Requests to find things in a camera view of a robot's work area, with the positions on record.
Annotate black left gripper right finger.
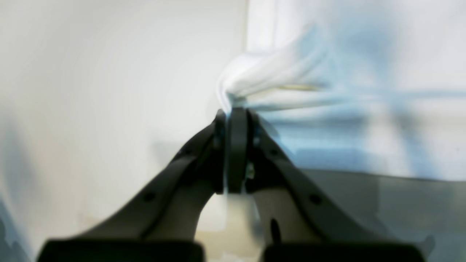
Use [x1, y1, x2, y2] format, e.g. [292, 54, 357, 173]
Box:
[228, 108, 425, 262]

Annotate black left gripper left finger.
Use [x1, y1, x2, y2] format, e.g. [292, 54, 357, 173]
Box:
[38, 110, 226, 262]

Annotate white t-shirt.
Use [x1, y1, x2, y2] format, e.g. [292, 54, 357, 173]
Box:
[217, 0, 466, 181]

